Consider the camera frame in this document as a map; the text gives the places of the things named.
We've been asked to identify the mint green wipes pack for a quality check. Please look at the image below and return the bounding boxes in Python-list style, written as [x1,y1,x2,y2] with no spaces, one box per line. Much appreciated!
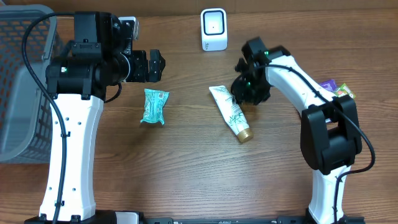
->
[141,88,169,125]

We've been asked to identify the white barcode scanner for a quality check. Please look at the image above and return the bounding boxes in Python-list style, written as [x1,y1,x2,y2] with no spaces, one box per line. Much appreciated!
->
[200,8,228,52]

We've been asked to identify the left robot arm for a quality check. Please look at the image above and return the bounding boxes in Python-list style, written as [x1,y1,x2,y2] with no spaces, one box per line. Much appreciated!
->
[30,12,165,224]

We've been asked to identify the grey plastic basket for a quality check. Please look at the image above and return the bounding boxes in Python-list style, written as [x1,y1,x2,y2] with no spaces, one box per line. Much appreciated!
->
[1,4,52,164]

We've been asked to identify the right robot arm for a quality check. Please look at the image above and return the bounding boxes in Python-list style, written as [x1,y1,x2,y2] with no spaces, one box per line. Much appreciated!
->
[231,37,364,223]

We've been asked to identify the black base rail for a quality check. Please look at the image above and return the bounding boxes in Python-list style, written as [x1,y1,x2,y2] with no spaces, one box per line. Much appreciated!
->
[133,207,366,224]

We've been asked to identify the white bamboo conditioner tube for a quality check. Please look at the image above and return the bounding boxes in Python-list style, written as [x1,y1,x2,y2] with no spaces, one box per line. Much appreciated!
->
[209,85,254,143]

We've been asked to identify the purple Carefree liner pack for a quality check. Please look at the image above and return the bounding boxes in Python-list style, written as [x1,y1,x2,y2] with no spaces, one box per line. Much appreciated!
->
[320,79,338,92]

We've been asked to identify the green snack packet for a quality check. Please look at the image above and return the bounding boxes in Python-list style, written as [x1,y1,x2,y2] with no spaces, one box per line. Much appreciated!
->
[334,83,356,99]

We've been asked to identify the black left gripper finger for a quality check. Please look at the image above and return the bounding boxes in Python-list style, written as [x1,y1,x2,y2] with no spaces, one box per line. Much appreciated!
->
[148,67,163,83]
[149,49,165,66]

